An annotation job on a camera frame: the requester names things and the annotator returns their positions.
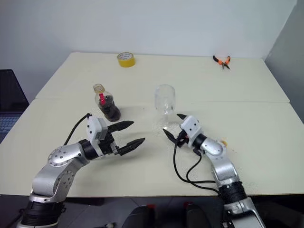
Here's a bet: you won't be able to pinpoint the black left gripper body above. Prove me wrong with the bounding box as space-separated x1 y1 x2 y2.
98 132 120 157

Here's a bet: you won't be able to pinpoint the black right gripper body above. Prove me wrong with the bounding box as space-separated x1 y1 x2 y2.
176 129 191 148

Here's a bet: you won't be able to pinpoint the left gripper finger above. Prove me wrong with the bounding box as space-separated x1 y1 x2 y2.
118 137 146 157
107 120 135 134

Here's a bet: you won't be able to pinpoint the cola bottle with dark liquid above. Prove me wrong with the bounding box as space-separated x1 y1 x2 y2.
93 83 122 123

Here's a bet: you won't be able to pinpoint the clear plastic wine glass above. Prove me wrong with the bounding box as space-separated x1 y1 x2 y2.
152 84 178 135

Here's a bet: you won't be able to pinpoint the yellow tape roll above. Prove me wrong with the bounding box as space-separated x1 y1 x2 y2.
116 52 136 68

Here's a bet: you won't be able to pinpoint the orange black pliers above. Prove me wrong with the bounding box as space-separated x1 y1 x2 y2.
212 55 231 70

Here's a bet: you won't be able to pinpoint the dark rounded shape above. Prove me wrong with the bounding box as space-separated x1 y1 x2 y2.
184 202 212 228
122 205 157 228

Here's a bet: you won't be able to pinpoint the dark laptop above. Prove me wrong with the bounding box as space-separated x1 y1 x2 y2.
0 69 30 144

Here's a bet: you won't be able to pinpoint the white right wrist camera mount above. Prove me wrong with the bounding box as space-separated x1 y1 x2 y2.
179 115 204 146

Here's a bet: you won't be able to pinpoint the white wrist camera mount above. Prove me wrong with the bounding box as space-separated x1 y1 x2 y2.
85 114 109 157
179 115 204 146

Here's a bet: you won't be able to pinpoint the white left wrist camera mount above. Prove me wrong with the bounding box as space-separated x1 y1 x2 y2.
85 114 109 157

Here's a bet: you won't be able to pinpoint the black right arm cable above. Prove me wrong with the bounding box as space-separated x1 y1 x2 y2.
172 142 219 192

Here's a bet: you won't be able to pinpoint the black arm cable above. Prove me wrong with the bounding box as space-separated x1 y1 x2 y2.
172 142 219 192
63 113 93 145

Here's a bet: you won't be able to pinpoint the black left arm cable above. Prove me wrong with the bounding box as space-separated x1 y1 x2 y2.
63 113 93 145

